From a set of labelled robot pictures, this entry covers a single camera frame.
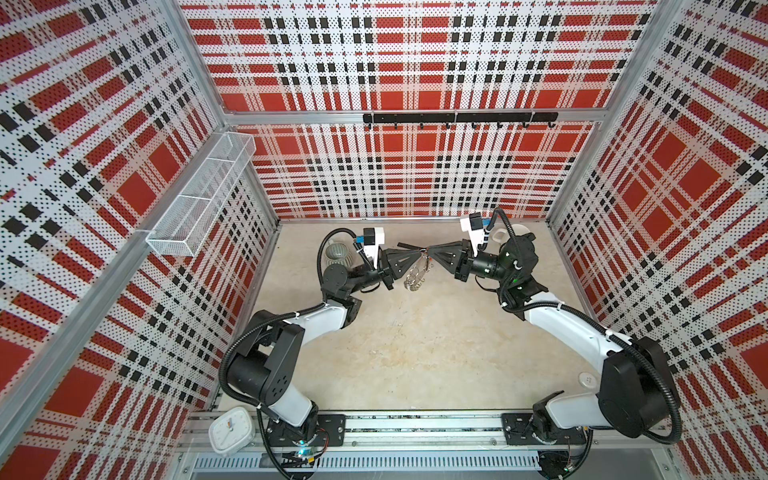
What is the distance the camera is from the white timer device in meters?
0.70

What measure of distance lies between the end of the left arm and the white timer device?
0.51 metres

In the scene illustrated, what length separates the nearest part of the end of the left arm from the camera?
0.66m

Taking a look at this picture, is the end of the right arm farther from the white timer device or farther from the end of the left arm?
the white timer device

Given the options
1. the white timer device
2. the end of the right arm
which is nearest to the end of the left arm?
the end of the right arm
